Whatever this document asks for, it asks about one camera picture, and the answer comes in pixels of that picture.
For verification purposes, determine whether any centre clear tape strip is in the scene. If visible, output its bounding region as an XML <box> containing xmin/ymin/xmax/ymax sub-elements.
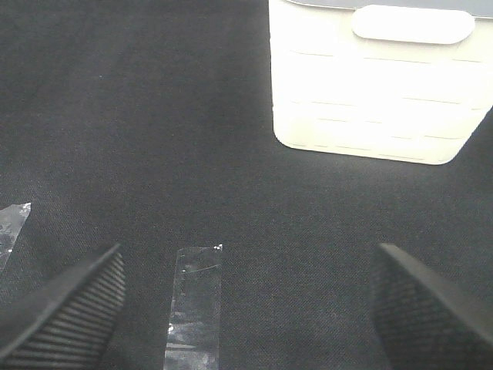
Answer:
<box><xmin>163</xmin><ymin>244</ymin><xmax>223</xmax><ymax>370</ymax></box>

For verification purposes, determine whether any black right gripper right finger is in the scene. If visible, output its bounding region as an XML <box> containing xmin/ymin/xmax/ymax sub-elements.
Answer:
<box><xmin>370</xmin><ymin>244</ymin><xmax>492</xmax><ymax>369</ymax></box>

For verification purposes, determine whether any left clear tape strip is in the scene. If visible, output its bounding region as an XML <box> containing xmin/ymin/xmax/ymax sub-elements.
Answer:
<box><xmin>0</xmin><ymin>203</ymin><xmax>31</xmax><ymax>271</ymax></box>

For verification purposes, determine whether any cream white storage basket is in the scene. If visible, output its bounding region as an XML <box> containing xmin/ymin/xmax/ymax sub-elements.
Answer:
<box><xmin>268</xmin><ymin>1</ymin><xmax>492</xmax><ymax>165</ymax></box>

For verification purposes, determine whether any clear tape strip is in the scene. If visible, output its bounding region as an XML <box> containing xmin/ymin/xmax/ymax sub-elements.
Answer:
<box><xmin>163</xmin><ymin>244</ymin><xmax>223</xmax><ymax>370</ymax></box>
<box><xmin>0</xmin><ymin>203</ymin><xmax>31</xmax><ymax>271</ymax></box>

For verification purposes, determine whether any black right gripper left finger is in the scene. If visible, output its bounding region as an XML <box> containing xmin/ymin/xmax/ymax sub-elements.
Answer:
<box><xmin>1</xmin><ymin>244</ymin><xmax>126</xmax><ymax>369</ymax></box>

